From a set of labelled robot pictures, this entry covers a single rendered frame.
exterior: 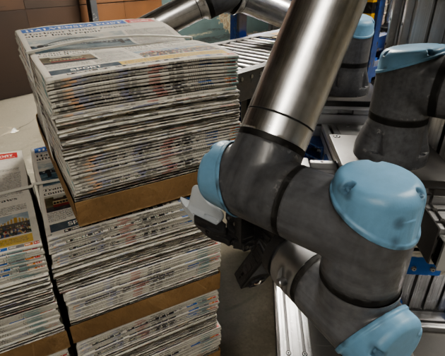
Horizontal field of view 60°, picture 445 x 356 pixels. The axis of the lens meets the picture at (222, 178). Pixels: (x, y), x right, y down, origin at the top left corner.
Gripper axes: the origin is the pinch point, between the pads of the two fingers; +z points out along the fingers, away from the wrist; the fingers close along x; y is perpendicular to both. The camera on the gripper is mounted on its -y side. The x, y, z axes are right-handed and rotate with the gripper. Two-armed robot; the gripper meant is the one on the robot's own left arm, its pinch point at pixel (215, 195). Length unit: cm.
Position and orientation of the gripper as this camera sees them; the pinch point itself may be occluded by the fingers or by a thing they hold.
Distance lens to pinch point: 62.9
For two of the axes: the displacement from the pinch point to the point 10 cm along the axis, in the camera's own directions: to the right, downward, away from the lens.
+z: -4.8, -4.2, 7.7
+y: 0.0, -8.8, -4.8
